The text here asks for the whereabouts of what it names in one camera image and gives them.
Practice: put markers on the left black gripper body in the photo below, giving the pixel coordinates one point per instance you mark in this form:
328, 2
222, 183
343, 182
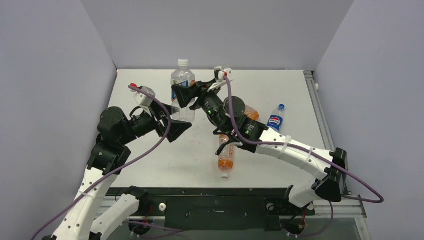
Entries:
144, 123

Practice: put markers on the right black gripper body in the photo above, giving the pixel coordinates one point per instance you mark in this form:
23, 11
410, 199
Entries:
197, 95

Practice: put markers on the clear water bottle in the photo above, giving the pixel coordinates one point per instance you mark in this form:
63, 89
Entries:
181, 80

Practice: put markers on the slim orange drink bottle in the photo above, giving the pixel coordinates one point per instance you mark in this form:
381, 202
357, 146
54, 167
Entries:
225, 161

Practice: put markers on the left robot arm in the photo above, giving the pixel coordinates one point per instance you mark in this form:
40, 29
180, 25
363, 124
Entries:
107, 157

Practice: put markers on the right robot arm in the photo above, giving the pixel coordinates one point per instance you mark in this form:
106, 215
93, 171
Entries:
327, 168

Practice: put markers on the wide orange drink bottle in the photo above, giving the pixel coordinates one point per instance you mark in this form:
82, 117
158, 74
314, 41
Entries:
251, 113

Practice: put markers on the blue cap pepsi bottle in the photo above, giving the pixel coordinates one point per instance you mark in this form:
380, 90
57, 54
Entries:
276, 118

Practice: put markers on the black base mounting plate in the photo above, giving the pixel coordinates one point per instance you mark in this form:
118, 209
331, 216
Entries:
221, 209

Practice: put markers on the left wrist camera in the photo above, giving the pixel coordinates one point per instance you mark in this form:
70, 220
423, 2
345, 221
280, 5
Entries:
141, 99

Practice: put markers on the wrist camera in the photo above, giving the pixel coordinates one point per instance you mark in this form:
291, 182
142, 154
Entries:
141, 99
221, 77

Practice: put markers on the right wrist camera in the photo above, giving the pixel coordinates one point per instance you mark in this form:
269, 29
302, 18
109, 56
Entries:
221, 77

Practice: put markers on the aluminium frame rail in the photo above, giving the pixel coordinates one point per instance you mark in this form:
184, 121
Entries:
313, 89

